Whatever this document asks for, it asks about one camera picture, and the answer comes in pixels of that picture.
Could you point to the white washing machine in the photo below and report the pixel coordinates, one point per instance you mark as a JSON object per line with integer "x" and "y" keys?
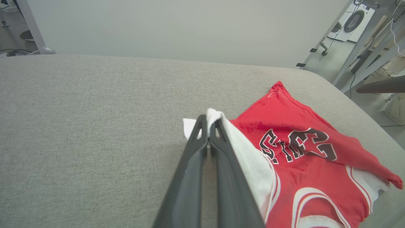
{"x": 354, "y": 20}

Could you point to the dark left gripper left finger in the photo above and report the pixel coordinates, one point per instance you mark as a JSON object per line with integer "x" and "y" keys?
{"x": 186, "y": 183}

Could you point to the white partition panel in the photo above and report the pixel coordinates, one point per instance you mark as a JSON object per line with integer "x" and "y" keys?
{"x": 174, "y": 25}

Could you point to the grey metal table leg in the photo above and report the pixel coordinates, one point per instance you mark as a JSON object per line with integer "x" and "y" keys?
{"x": 376, "y": 60}
{"x": 360, "y": 47}

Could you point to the grey wheeled office chair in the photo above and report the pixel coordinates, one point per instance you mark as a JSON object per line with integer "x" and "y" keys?
{"x": 336, "y": 27}

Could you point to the grey panel frame leg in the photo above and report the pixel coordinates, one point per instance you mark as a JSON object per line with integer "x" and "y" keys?
{"x": 314, "y": 58}
{"x": 33, "y": 28}

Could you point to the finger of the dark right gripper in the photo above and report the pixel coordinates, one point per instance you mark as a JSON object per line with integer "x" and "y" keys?
{"x": 389, "y": 85}

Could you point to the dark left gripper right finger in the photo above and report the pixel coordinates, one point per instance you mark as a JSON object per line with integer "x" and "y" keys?
{"x": 232, "y": 190}

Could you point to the white perforated basket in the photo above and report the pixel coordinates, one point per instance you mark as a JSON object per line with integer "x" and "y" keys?
{"x": 397, "y": 109}

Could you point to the beige fabric item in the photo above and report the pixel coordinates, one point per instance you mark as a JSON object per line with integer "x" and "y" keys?
{"x": 379, "y": 76}

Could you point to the red and white basketball jersey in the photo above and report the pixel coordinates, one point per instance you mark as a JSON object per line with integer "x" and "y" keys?
{"x": 316, "y": 177}

